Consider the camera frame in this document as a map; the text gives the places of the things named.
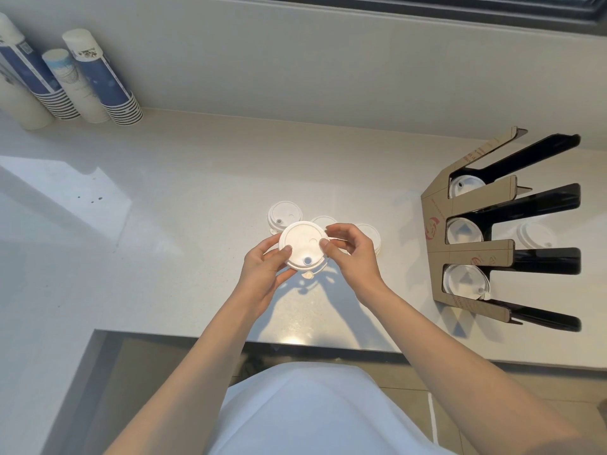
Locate person's right hand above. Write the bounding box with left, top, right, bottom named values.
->
left=320, top=223, right=387, bottom=307

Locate person's white shirt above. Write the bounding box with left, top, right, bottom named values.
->
left=207, top=362, right=458, bottom=455

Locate small stack of white lids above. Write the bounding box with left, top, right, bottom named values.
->
left=267, top=201, right=304, bottom=235

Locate stack of plain white cups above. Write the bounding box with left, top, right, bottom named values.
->
left=0, top=66, right=54, bottom=131

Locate dark window frame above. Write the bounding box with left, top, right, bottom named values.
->
left=237, top=0, right=607, bottom=37

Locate stack of dark blue cups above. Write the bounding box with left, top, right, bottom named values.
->
left=62, top=28, right=144, bottom=126
left=0, top=12, right=81, bottom=121

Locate stack of light blue cups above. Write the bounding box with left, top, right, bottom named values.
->
left=42, top=48, right=112, bottom=124

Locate person's left forearm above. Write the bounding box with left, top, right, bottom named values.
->
left=103, top=289, right=267, bottom=455

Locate person's left hand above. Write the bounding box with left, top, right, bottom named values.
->
left=231, top=233, right=298, bottom=319

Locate brown cardboard lid holder sleeve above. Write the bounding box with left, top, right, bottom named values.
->
left=420, top=126, right=528, bottom=324

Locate black lid organizer rack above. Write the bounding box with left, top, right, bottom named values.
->
left=448, top=133, right=582, bottom=333

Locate person's right forearm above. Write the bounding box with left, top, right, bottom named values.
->
left=359, top=283, right=604, bottom=455

